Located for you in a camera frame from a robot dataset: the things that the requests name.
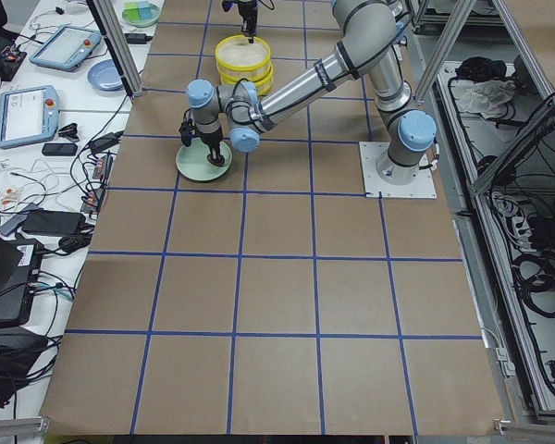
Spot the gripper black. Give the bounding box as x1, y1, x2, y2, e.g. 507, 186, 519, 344
238, 0, 258, 43
201, 129, 224, 166

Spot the teach pendant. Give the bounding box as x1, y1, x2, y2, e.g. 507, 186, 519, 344
0, 85, 59, 149
30, 25, 102, 72

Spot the blue plate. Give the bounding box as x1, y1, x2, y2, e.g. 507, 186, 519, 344
87, 59, 123, 92

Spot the black laptop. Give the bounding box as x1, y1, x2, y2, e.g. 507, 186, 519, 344
0, 237, 43, 328

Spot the teach pendant near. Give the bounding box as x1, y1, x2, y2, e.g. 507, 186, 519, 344
0, 85, 59, 149

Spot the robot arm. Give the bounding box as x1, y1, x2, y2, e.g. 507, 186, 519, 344
179, 1, 437, 186

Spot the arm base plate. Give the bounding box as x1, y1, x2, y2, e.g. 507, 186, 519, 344
359, 142, 438, 200

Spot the teach pendant far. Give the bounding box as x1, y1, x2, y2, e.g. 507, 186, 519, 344
30, 25, 102, 72

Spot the light green plate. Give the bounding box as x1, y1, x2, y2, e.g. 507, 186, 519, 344
176, 138, 232, 182

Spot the aluminium frame post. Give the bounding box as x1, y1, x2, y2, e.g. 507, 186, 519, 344
87, 0, 143, 100

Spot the yellow bamboo steamer with cloth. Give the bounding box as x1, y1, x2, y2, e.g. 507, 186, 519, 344
218, 64, 274, 96

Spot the black power adapter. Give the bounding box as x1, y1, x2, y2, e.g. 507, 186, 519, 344
124, 32, 153, 45

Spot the white crumpled cloth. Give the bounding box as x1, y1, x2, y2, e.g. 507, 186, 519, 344
457, 80, 516, 118

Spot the brown steamed bun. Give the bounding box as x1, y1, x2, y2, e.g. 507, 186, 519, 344
209, 155, 226, 167

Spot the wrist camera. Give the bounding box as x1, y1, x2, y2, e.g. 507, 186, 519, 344
179, 118, 196, 147
221, 0, 235, 12

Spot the green bowl with sponges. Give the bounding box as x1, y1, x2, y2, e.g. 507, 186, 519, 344
121, 1, 161, 28

